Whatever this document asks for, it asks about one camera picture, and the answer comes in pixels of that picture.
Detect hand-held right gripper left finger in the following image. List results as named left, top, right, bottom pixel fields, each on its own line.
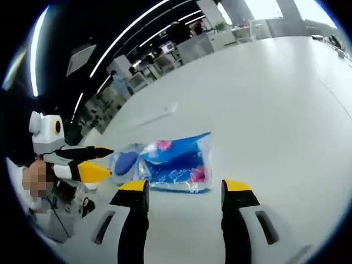
left=89, top=180, right=151, bottom=264

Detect clear package with blue pad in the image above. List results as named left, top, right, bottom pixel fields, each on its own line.
left=109, top=142, right=144, bottom=184

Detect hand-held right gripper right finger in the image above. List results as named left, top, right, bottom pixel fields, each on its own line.
left=221, top=178, right=290, bottom=264

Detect white tabletop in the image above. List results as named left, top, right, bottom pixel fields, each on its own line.
left=49, top=35, right=352, bottom=264

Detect blue flowered plastic package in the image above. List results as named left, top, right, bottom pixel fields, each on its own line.
left=138, top=131, right=215, bottom=195

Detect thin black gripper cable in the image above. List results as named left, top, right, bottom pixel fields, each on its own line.
left=46, top=192, right=70, bottom=238

